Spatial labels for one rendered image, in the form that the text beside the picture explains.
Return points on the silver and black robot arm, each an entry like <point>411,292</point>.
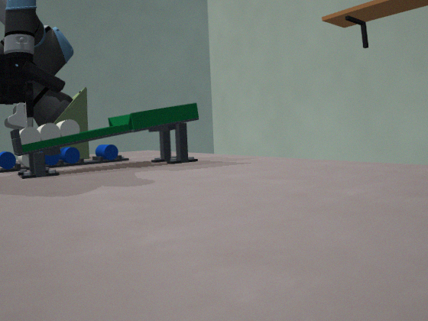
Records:
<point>51,51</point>

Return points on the blue cylinder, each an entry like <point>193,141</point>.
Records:
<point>52,160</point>
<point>7,160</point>
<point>107,151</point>
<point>69,155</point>

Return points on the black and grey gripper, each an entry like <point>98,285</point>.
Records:
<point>14,86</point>

